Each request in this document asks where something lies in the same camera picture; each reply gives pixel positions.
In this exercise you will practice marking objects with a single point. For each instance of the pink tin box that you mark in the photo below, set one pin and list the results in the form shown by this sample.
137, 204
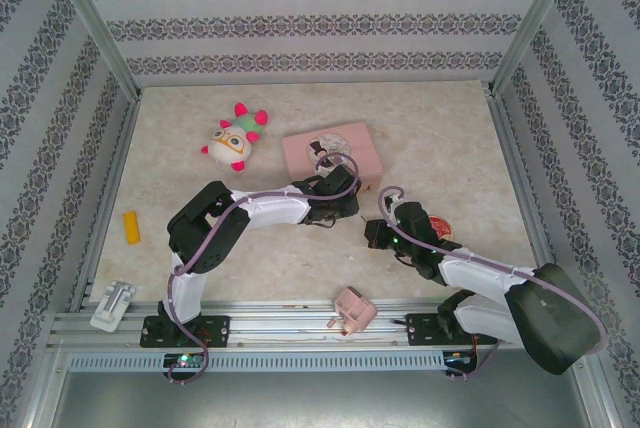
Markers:
300, 153

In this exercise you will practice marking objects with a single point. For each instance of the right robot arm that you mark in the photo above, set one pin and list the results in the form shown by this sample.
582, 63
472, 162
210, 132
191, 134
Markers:
550, 318

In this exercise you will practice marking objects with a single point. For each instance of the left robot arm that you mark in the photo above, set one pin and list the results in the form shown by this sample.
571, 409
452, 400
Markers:
200, 233

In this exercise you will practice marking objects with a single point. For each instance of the round tin with red lid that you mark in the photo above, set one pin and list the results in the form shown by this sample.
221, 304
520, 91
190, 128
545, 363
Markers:
442, 228

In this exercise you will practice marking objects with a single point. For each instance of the pink plastic toy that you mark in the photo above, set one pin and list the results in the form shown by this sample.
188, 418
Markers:
352, 308

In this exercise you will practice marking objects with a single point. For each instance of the white and pink plush toy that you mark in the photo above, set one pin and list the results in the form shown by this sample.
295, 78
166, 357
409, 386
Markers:
230, 145

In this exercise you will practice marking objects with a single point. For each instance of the grey metal sheet panel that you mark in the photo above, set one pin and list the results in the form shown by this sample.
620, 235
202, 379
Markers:
320, 403

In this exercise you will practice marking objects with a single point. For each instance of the yellow block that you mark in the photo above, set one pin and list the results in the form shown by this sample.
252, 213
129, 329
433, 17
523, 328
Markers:
132, 228

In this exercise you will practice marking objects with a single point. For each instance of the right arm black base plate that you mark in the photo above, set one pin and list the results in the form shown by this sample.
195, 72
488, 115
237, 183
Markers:
422, 330

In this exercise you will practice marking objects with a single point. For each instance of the long aluminium mounting rail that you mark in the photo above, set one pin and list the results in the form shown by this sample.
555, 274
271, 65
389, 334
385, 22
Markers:
290, 325

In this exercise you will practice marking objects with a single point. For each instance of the aluminium side rail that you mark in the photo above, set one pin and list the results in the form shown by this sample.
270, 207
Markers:
117, 168
505, 133

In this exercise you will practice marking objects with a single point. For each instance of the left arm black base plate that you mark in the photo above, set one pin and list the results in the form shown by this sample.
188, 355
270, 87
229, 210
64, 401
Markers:
215, 330

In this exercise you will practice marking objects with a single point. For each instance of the aluminium corner post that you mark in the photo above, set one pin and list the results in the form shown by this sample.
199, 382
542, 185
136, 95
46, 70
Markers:
532, 23
95, 28

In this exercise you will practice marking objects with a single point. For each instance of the white plastic bracket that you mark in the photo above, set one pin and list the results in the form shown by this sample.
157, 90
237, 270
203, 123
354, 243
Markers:
111, 305

